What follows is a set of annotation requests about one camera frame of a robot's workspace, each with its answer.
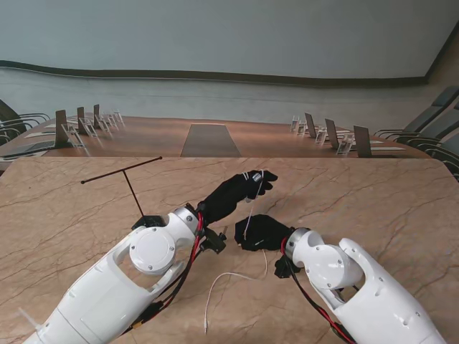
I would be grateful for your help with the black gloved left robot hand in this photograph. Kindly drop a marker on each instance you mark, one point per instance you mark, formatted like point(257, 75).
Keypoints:
point(226, 197)

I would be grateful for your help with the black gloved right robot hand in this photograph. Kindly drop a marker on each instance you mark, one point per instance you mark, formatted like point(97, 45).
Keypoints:
point(265, 233)

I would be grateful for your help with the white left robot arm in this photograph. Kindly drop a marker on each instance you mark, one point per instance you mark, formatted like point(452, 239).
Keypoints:
point(107, 286)

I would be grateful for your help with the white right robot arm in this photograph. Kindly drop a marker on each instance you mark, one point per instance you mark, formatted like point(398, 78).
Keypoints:
point(358, 286)

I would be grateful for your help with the black T rack marble base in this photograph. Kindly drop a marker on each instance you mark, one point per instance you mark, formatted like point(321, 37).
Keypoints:
point(152, 220)

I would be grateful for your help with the brown conference table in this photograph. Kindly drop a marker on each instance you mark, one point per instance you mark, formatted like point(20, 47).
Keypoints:
point(269, 139)

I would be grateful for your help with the clear acrylic name holder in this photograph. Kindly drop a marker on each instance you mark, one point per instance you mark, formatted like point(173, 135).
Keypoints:
point(73, 136)
point(103, 124)
point(346, 146)
point(321, 136)
point(89, 129)
point(295, 123)
point(117, 117)

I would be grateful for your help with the brown upright desk screen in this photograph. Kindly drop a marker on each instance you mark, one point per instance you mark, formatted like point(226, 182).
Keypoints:
point(331, 132)
point(362, 141)
point(310, 125)
point(96, 114)
point(80, 118)
point(61, 125)

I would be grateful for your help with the white paper sheet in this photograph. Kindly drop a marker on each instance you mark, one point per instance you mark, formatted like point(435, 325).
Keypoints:
point(39, 134)
point(389, 148)

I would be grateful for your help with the grey office chair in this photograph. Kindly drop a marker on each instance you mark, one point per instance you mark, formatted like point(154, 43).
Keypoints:
point(444, 127)
point(450, 147)
point(430, 114)

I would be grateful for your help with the dark office chair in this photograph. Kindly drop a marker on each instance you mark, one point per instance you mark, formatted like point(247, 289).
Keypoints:
point(7, 111)

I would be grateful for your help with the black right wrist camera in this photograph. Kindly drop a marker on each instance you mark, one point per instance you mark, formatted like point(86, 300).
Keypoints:
point(284, 268)

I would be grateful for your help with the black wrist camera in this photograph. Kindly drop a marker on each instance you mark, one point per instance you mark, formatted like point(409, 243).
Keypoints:
point(284, 268)
point(214, 242)

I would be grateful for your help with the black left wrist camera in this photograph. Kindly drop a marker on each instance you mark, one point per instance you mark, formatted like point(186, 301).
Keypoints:
point(214, 242)

